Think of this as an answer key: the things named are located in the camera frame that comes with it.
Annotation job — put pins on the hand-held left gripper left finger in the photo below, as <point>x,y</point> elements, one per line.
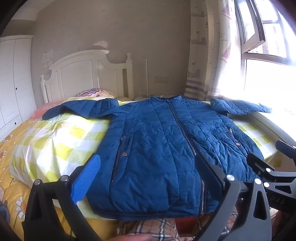
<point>89,172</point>

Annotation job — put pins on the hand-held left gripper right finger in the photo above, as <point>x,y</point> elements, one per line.
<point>211,172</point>

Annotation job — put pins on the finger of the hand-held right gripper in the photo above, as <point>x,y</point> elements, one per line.
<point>257,163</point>
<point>285,148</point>

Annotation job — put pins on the blue quilted jacket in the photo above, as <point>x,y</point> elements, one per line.
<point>157,139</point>

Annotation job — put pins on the grey window sill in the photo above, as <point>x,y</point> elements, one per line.
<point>266,122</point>

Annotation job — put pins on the yellow-green checked blanket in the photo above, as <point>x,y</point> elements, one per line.
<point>64,139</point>

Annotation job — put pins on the floral patterned pillow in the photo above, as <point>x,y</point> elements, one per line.
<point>89,92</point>

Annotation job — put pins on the yellow floral quilt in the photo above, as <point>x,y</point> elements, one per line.
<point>9,176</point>

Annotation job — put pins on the beige pillow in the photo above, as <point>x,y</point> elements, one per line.
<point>107,93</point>

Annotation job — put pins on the plaid pants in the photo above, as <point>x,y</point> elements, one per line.
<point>148,228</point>

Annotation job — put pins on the white wooden headboard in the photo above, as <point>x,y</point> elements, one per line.
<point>78,74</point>

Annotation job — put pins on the white pole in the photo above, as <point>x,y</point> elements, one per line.
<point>146,76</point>

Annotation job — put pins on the white wardrobe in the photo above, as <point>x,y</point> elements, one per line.
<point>13,88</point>

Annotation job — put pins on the window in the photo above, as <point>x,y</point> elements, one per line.
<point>266,34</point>

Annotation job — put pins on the printed curtain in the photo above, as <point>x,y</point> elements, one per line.
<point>208,46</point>

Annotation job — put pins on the red bed frame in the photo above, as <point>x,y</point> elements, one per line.
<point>192,223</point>

